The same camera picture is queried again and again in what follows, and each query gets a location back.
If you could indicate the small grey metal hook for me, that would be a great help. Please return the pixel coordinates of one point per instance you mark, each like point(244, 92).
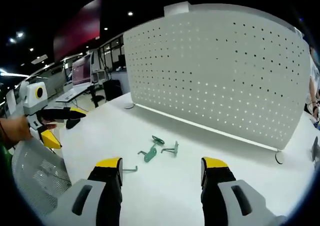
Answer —
point(130, 170)

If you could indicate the white office desk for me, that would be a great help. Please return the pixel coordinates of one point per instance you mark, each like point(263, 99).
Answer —
point(72, 92)

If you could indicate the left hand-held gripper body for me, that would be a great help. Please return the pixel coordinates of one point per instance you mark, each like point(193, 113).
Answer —
point(31, 98)

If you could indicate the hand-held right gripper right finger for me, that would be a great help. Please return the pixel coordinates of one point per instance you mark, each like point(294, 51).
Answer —
point(232, 201)

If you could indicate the person's left hand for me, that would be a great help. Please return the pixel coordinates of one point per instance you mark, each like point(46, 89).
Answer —
point(13, 131)

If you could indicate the computer monitor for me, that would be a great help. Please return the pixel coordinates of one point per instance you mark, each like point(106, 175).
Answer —
point(82, 70)

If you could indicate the white perforated mounting plate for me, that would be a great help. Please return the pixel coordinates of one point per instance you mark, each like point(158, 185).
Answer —
point(212, 81)

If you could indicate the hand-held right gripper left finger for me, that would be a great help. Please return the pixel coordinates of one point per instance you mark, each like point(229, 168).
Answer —
point(82, 198)

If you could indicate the grey metal pegboard hook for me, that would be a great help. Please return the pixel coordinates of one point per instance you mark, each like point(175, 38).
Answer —
point(175, 149)

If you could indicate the black bin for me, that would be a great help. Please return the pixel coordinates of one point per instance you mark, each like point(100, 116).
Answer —
point(112, 90)

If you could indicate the green flat-plate hook assembly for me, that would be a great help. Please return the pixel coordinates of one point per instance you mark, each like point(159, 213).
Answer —
point(149, 156)

